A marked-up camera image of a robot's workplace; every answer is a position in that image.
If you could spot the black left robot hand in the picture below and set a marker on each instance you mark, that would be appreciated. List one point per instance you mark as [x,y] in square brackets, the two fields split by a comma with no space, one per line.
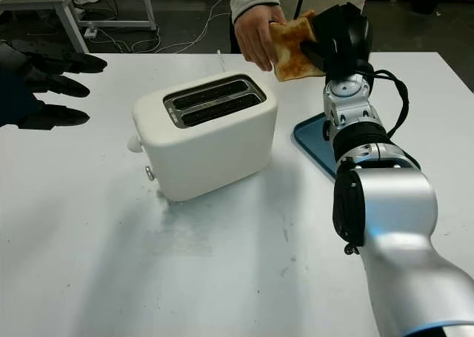
[22,85]

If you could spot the person's right hand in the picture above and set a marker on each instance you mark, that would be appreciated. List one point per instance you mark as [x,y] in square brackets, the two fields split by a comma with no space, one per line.
[255,33]

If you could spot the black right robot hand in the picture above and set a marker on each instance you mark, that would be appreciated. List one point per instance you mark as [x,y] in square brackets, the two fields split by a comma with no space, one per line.
[348,33]

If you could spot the large browned toast slice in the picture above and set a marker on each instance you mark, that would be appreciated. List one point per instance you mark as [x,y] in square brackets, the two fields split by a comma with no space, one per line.
[290,52]

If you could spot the toast slice with dark crust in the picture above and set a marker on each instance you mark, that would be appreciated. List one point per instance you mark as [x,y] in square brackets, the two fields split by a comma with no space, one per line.
[308,18]

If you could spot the person's right forearm grey sleeve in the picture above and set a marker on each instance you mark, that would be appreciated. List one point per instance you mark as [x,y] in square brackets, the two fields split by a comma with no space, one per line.
[248,0]

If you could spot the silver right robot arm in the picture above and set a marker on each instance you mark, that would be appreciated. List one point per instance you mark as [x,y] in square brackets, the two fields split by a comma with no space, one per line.
[392,211]

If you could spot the white two-slot toaster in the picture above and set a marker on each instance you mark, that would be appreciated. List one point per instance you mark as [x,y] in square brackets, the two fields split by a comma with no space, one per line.
[207,155]

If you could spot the white power strip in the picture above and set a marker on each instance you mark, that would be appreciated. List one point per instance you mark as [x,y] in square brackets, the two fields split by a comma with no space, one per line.
[91,32]

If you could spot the blue rectangular tray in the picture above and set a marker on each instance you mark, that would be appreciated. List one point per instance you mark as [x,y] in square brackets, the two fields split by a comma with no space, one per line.
[311,144]

